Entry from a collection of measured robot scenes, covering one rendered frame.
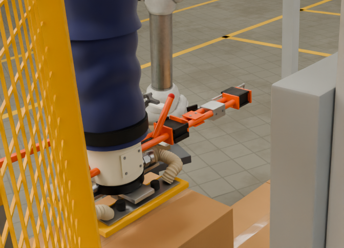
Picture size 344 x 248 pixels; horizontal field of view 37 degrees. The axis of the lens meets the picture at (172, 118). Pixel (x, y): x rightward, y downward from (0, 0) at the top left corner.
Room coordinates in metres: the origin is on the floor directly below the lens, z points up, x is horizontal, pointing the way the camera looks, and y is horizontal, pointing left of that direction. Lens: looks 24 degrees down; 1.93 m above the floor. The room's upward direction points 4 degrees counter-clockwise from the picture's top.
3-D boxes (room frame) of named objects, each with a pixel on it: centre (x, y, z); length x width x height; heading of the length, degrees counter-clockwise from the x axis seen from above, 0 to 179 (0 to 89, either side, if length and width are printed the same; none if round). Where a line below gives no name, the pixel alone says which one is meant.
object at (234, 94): (1.81, -0.25, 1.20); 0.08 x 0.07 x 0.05; 134
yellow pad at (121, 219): (1.33, 0.12, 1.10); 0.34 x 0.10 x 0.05; 134
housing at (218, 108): (1.72, -0.15, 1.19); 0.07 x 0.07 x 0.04; 44
